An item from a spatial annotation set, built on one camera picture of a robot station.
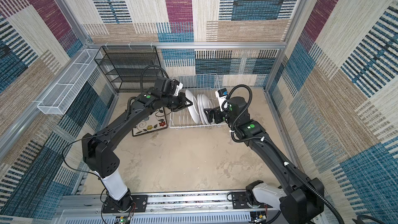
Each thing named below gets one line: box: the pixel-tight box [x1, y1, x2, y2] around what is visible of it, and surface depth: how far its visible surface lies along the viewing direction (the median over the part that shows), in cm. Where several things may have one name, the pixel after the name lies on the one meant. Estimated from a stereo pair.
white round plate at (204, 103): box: [199, 93, 214, 125], surface depth 91 cm
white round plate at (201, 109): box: [197, 93, 207, 125], surface depth 90 cm
